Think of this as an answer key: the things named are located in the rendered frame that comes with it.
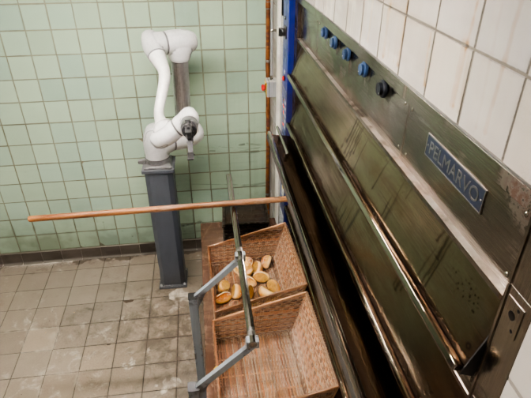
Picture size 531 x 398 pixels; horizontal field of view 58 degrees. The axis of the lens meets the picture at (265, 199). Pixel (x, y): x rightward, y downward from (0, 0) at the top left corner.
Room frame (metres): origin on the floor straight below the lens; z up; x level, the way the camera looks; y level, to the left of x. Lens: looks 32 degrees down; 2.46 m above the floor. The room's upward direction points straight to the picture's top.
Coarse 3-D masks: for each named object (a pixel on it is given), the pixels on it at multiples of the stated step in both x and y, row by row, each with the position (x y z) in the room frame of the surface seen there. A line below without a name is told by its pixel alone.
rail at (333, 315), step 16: (272, 144) 2.19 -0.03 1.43; (288, 192) 1.72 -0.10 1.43; (304, 224) 1.48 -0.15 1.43; (304, 240) 1.39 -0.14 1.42; (320, 272) 1.20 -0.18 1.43; (320, 288) 1.14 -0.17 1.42; (336, 320) 0.99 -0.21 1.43; (336, 336) 0.94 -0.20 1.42; (352, 368) 0.83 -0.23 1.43; (352, 384) 0.79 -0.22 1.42
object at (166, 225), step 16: (160, 176) 2.71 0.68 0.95; (160, 192) 2.71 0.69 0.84; (176, 192) 2.84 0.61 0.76; (160, 224) 2.70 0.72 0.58; (176, 224) 2.73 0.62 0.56; (160, 240) 2.70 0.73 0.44; (176, 240) 2.72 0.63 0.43; (160, 256) 2.70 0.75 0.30; (176, 256) 2.71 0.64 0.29; (160, 272) 2.72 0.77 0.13; (176, 272) 2.71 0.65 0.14; (160, 288) 2.68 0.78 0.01
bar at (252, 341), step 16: (240, 240) 1.73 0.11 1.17; (240, 256) 1.61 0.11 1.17; (224, 272) 1.61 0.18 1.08; (240, 272) 1.50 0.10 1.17; (208, 288) 1.60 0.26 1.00; (192, 304) 1.58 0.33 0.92; (192, 320) 1.58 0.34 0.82; (256, 336) 1.17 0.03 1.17; (240, 352) 1.14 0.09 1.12; (224, 368) 1.13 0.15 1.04; (192, 384) 1.14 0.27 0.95; (208, 384) 1.13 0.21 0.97
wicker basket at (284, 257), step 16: (256, 240) 2.30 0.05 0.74; (272, 240) 2.32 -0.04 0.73; (288, 240) 2.19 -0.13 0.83; (208, 256) 2.25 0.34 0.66; (224, 256) 2.27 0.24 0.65; (256, 256) 2.30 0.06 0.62; (272, 256) 2.32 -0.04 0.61; (288, 256) 2.11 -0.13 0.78; (272, 272) 2.18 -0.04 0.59; (288, 272) 2.04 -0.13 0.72; (256, 288) 2.05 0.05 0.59; (288, 288) 1.79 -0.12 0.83; (304, 288) 1.79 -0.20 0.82; (240, 304) 1.74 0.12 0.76; (256, 304) 1.76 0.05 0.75; (288, 304) 1.78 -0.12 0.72
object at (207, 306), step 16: (208, 224) 2.70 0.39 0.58; (272, 224) 2.70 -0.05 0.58; (208, 240) 2.52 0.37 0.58; (208, 272) 2.20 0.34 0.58; (208, 304) 1.93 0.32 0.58; (224, 304) 1.93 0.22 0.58; (208, 320) 1.82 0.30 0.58; (208, 336) 1.70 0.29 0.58; (288, 336) 1.70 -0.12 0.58; (208, 352) 1.60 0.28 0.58; (208, 368) 1.51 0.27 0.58; (256, 384) 1.42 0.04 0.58
